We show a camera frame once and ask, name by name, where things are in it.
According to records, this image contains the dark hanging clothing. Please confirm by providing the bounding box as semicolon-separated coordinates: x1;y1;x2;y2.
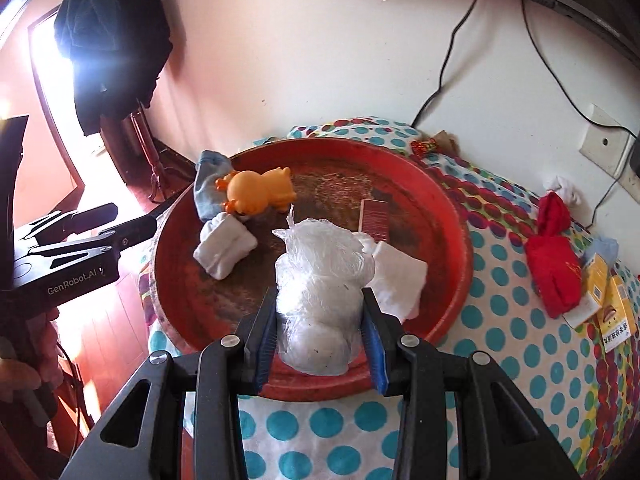
54;0;174;137

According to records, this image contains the black adapter cable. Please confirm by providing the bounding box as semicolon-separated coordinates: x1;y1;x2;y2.
590;175;622;227

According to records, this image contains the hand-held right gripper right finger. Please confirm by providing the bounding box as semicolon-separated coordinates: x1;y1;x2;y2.
361;287;581;480

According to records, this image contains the orange rubber toy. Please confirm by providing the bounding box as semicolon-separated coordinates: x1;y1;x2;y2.
216;166;297;216

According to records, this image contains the clear plastic bag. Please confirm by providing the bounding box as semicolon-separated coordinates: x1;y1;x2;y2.
272;205;376;376

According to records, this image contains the yellow medicine box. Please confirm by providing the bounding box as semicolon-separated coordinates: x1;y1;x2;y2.
597;275;639;356
565;252;611;329

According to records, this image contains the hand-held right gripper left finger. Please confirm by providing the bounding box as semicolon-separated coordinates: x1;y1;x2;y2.
60;287;281;480

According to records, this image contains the black power adapter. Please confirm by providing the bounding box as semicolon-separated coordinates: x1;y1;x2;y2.
628;132;640;187

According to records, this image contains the red embroidered sock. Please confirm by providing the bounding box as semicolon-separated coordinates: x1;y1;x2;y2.
524;232;584;319

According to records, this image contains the polka dot tablecloth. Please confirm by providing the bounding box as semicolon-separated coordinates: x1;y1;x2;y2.
140;116;640;480

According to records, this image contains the blue-grey sock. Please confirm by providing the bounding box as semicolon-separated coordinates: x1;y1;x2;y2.
582;237;620;267
194;149;234;221

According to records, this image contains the large white sock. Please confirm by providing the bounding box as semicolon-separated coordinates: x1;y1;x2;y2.
357;235;430;322

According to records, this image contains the white knotted sock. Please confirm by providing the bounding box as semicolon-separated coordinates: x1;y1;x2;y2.
544;175;583;206

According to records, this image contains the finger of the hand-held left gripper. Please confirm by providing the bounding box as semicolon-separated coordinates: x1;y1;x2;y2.
37;215;159;262
30;203;119;242

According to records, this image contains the small white sock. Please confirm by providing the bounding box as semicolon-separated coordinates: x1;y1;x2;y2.
194;212;259;281

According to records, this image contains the red round tray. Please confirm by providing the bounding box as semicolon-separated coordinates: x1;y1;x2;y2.
150;139;473;402

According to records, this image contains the brown wrapper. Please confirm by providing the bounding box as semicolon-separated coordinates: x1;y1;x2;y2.
432;131;459;154

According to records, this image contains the thin black cable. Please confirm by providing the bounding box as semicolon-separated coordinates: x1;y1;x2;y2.
411;0;485;129

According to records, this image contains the dark red box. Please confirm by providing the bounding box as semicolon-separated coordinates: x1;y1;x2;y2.
359;199;391;236

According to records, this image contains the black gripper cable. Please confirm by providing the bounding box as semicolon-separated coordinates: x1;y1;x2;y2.
54;339;95;433

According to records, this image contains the wooden coat stand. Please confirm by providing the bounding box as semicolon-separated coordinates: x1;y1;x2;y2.
127;107;201;207

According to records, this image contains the person's left hand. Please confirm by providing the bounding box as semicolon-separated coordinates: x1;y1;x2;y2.
0;307;61;405

